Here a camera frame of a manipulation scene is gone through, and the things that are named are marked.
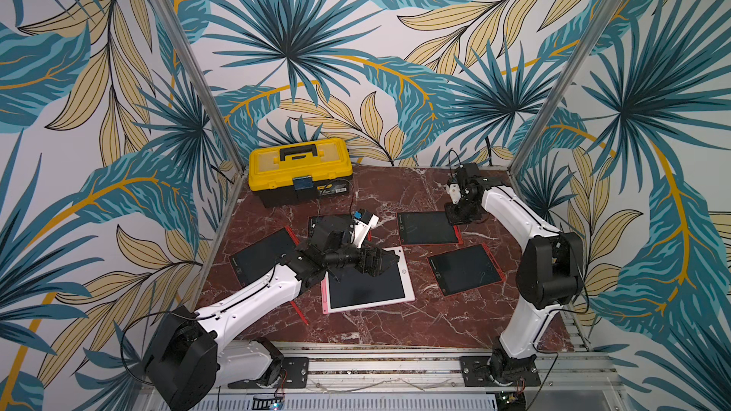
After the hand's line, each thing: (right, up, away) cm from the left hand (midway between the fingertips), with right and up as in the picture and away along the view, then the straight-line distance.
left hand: (387, 258), depth 74 cm
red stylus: (+28, +2, +29) cm, 41 cm away
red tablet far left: (-42, -4, +21) cm, 47 cm away
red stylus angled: (-23, -20, +8) cm, 31 cm away
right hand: (+24, +9, +19) cm, 32 cm away
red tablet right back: (+17, +4, +33) cm, 37 cm away
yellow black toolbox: (-32, +24, +24) cm, 47 cm away
